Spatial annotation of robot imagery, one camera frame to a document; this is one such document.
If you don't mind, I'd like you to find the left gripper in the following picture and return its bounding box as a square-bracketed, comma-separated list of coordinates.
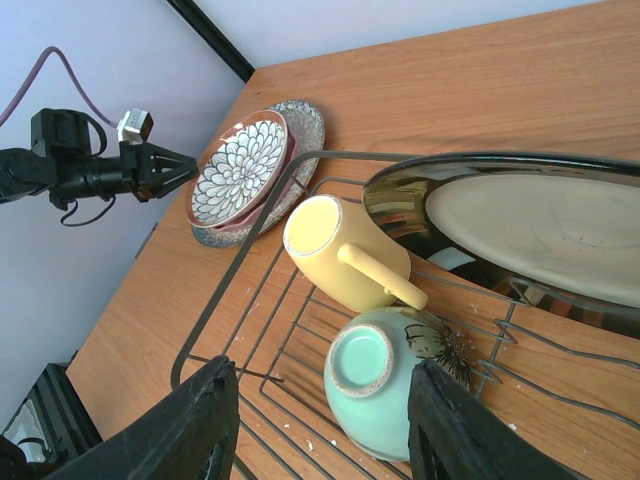
[118, 141, 198, 203]

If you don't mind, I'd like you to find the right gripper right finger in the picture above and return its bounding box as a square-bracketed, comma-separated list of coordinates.
[408, 359, 584, 480]

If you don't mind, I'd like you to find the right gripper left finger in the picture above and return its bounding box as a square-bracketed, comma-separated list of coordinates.
[49, 355, 240, 479]

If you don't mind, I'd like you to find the white floral patterned plate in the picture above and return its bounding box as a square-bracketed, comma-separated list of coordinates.
[186, 110, 290, 227]

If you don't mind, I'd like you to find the light green ceramic bowl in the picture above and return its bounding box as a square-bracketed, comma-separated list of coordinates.
[323, 307, 471, 462]

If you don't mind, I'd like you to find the black wire dish rack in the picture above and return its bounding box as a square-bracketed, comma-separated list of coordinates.
[170, 149, 640, 480]

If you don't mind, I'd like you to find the yellow ceramic mug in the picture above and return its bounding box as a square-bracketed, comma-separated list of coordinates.
[283, 194, 429, 313]

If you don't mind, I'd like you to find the striped brown dinner plate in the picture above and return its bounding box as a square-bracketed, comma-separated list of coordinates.
[362, 152, 639, 338]

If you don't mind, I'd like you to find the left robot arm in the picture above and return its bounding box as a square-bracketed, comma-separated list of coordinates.
[1, 108, 199, 227]

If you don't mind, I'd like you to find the grey speckled plate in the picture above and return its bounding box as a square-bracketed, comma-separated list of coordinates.
[191, 99, 325, 248]

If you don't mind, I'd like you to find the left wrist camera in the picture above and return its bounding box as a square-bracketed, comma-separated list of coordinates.
[116, 108, 154, 144]

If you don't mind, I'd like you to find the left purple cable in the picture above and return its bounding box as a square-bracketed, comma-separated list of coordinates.
[0, 45, 121, 129]

